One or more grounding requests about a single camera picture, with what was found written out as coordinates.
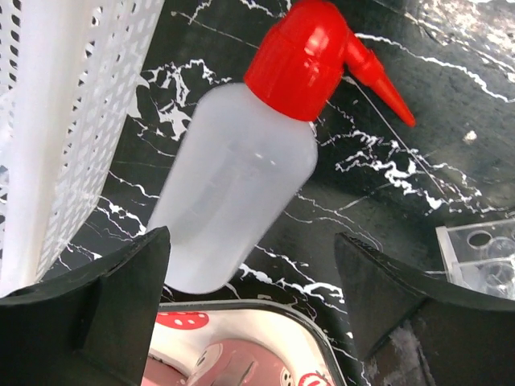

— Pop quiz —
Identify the white perforated plastic basket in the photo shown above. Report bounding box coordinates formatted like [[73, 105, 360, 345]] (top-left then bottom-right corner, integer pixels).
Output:
[[1, 1, 163, 295]]

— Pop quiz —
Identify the translucent pink mug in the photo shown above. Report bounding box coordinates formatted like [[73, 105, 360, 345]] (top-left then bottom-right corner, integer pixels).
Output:
[[141, 339, 295, 386]]

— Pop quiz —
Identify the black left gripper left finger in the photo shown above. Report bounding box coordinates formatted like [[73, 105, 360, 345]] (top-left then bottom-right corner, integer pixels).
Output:
[[1, 227, 171, 385]]

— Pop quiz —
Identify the clear acrylic tube rack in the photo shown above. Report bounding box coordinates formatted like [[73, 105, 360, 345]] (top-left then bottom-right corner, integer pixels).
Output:
[[435, 219, 514, 300]]

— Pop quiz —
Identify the white wash bottle red cap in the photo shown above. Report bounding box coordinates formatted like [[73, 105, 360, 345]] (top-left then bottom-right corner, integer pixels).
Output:
[[148, 1, 415, 294]]

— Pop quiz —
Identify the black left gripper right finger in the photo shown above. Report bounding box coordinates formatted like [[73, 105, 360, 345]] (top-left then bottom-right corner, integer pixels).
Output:
[[334, 233, 514, 385]]

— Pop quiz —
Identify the strawberry print white tray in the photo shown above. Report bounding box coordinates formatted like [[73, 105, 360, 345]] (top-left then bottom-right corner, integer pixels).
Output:
[[149, 300, 347, 385]]

